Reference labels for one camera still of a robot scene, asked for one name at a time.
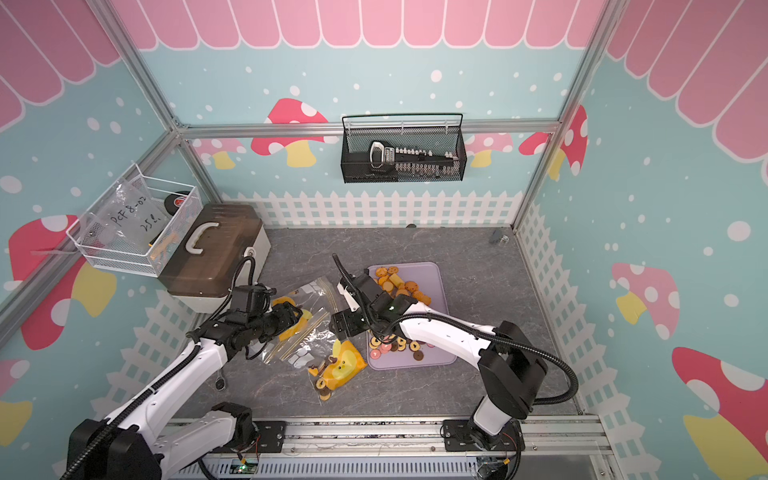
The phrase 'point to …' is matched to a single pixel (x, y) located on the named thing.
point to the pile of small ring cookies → (393, 342)
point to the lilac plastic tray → (429, 281)
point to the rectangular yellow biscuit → (397, 281)
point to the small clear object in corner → (499, 237)
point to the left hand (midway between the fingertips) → (295, 322)
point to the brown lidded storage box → (222, 247)
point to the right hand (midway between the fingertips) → (341, 321)
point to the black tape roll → (173, 202)
